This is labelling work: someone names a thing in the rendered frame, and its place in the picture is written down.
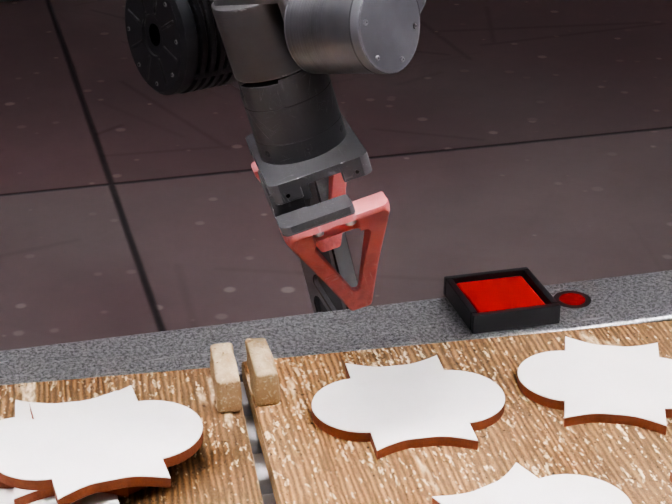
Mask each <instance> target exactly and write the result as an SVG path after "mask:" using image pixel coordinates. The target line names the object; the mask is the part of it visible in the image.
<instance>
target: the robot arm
mask: <svg viewBox="0 0 672 504"><path fill-rule="evenodd" d="M425 4H426V0H213V2H212V4H211V8H212V11H213V14H214V17H215V20H216V23H217V26H218V29H219V32H220V35H221V38H222V41H223V44H224V47H225V50H226V53H227V56H228V59H229V62H230V65H231V68H232V71H233V74H234V77H235V79H236V80H237V81H238V84H239V87H240V95H241V98H242V101H243V104H244V107H245V111H246V114H247V116H248V119H249V122H250V125H251V128H252V131H253V133H251V134H249V135H248V136H247V137H246V141H247V144H248V147H249V150H250V153H251V155H252V156H253V158H254V160H255V161H254V162H253V163H252V164H251V167H252V170H253V172H254V174H255V176H256V178H257V179H258V180H259V181H260V182H261V184H262V187H263V190H264V193H265V196H266V199H267V201H268V203H269V206H270V208H271V210H272V212H273V215H274V217H275V219H276V221H277V224H278V226H279V229H280V232H281V234H282V237H283V239H284V241H285V243H286V244H287V245H288V246H289V247H290V248H291V249H292V250H293V251H294V252H295V253H296V254H297V255H298V256H299V257H300V258H301V259H302V260H303V261H304V262H305V263H306V264H307V265H308V266H309V267H310V268H311V269H312V270H313V271H314V272H315V273H316V274H317V275H318V276H319V277H320V278H321V279H322V280H323V281H324V282H325V284H326V285H327V286H328V287H329V288H330V289H331V290H332V291H333V292H334V293H335V294H336V295H337V296H338V297H339V298H340V300H341V301H342V302H343V303H344V304H345V305H346V306H347V307H348V308H349V309H350V310H352V311H354V310H357V309H360V308H362V307H365V306H368V305H370V304H371V303H372V300H373V293H374V287H375V281H376V275H377V268H378V262H379V257H380V253H381V248H382V244H383V239H384V235H385V231H386V226H387V222H388V217H389V213H390V205H389V201H388V199H387V197H386V196H385V194H384V193H383V192H382V191H381V192H378V193H375V194H373V195H370V196H367V197H364V198H361V199H358V200H355V201H353V202H352V201H351V199H350V198H349V196H348V195H347V194H346V182H348V181H351V180H354V179H357V178H359V177H362V176H365V175H368V174H369V173H371V171H372V167H371V163H370V160H369V156H368V153H367V150H366V149H365V147H364V146H363V144H362V143H361V142H360V140H359V139H358V137H357V136H356V134H355V133H354V131H353V130H352V128H351V127H350V125H349V124H348V122H347V121H346V119H345V118H344V116H343V115H342V114H341V112H340V109H339V106H338V103H337V99H336V96H335V93H334V89H333V86H332V83H331V79H330V76H329V74H395V73H398V72H400V71H401V70H403V69H404V68H405V67H406V66H407V65H408V64H409V63H410V61H411V60H412V58H413V56H414V54H415V51H416V49H417V45H418V41H419V36H420V14H421V12H422V10H423V8H424V6H425ZM326 177H329V197H328V200H327V201H324V202H321V203H318V204H315V205H312V206H309V207H306V205H305V202H304V200H307V199H309V198H311V197H312V194H311V191H310V187H309V183H312V182H315V181H318V180H321V179H323V178H326ZM355 228H359V229H360V230H361V231H362V230H364V238H363V247H362V256H361V264H360V273H359V281H358V285H357V286H356V287H351V286H350V285H349V284H348V283H347V282H346V281H345V280H344V279H343V277H342V276H341V275H340V274H339V273H338V272H337V271H336V270H335V269H334V267H333V266H332V265H331V264H330V263H329V262H328V261H327V260H326V258H325V257H324V256H323V255H322V254H321V253H320V252H319V251H318V250H317V248H318V249H319V250H320V251H321V252H327V251H329V250H332V249H335V248H338V247H340V246H341V241H342V233H343V232H346V231H349V230H352V229H355ZM316 247H317V248H316Z"/></svg>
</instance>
